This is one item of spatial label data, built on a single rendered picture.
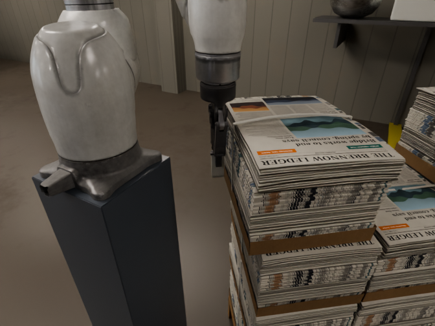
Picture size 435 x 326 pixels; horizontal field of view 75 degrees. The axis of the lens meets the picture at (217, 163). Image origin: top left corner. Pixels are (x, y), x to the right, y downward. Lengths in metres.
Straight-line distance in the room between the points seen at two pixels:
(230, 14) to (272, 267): 0.52
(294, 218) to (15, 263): 1.72
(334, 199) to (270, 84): 3.40
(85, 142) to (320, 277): 0.59
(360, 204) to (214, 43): 0.43
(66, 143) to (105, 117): 0.09
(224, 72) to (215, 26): 0.08
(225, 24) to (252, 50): 3.41
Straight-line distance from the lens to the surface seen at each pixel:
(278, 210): 0.57
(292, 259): 0.68
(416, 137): 1.09
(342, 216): 0.66
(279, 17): 3.80
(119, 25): 0.71
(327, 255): 0.70
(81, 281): 0.85
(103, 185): 0.56
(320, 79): 3.77
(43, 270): 1.93
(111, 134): 0.54
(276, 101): 0.81
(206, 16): 0.54
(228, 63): 0.56
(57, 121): 0.55
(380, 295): 0.94
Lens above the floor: 1.32
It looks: 31 degrees down
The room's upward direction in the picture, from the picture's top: straight up
